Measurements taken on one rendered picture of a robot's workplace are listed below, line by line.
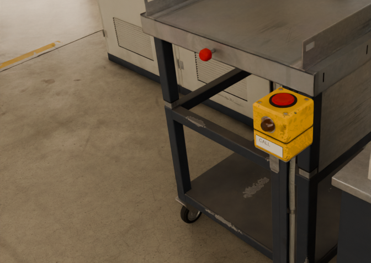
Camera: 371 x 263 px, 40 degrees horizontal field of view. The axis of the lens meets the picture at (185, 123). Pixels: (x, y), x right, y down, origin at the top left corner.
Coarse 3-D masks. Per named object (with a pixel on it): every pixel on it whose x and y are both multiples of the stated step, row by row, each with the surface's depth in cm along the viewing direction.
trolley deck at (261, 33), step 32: (224, 0) 153; (256, 0) 150; (288, 0) 147; (320, 0) 144; (352, 0) 142; (160, 32) 146; (192, 32) 135; (224, 32) 133; (256, 32) 131; (288, 32) 129; (256, 64) 121; (288, 64) 114; (320, 64) 113; (352, 64) 118
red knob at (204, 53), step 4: (204, 48) 129; (200, 52) 129; (204, 52) 128; (208, 52) 128; (212, 52) 130; (200, 56) 129; (204, 56) 128; (208, 56) 128; (204, 60) 129; (208, 60) 130
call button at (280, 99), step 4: (276, 96) 92; (280, 96) 92; (284, 96) 92; (288, 96) 92; (292, 96) 91; (272, 100) 92; (276, 100) 91; (280, 100) 91; (284, 100) 91; (288, 100) 90; (292, 100) 91; (280, 104) 90; (284, 104) 90; (288, 104) 90
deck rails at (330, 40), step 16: (144, 0) 145; (160, 0) 149; (176, 0) 153; (192, 0) 155; (160, 16) 147; (352, 16) 117; (368, 16) 122; (320, 32) 110; (336, 32) 115; (352, 32) 119; (304, 48) 109; (320, 48) 113; (336, 48) 117; (304, 64) 111
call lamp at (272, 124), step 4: (264, 116) 91; (268, 116) 90; (264, 120) 90; (268, 120) 90; (272, 120) 90; (264, 124) 90; (268, 124) 90; (272, 124) 90; (264, 128) 91; (268, 128) 90; (272, 128) 90; (268, 132) 91; (272, 132) 91
